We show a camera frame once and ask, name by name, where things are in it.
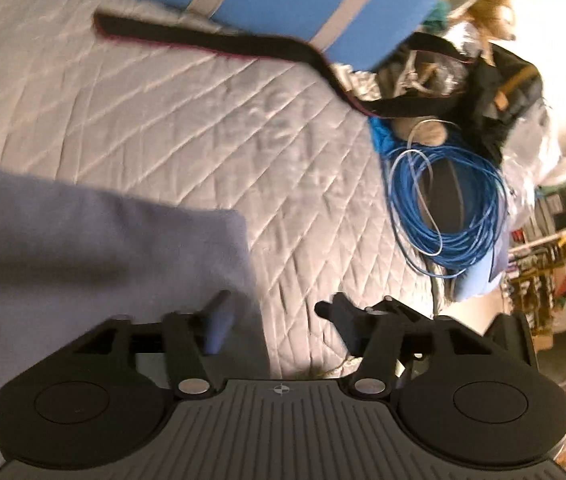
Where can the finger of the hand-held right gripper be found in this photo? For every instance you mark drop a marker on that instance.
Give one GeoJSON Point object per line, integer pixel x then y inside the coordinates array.
{"type": "Point", "coordinates": [525, 340]}

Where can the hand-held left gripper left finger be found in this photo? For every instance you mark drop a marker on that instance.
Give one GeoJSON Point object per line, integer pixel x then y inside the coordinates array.
{"type": "Point", "coordinates": [219, 330]}

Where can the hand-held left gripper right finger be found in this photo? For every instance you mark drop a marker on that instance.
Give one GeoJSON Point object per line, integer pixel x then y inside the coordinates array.
{"type": "Point", "coordinates": [338, 317]}

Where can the grey-blue sweatpants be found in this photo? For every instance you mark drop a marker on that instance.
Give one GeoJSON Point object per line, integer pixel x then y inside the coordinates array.
{"type": "Point", "coordinates": [88, 250]}

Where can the light blue cushion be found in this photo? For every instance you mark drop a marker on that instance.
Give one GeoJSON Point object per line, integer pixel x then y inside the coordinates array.
{"type": "Point", "coordinates": [478, 280]}

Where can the cluttered white shelf rack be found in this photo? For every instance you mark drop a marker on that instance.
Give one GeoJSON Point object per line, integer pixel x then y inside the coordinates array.
{"type": "Point", "coordinates": [563, 245]}

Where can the bright blue knit cloth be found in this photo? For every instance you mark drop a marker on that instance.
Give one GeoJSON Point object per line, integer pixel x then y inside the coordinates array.
{"type": "Point", "coordinates": [380, 135]}

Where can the large clear plastic bag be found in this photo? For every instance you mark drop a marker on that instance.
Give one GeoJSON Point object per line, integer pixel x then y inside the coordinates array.
{"type": "Point", "coordinates": [538, 150]}

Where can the teal cloth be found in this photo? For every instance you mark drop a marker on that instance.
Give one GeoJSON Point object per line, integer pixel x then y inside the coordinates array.
{"type": "Point", "coordinates": [435, 12]}

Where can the tan teddy bear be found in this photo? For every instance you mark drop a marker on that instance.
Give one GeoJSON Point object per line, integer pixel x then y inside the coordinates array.
{"type": "Point", "coordinates": [488, 10]}

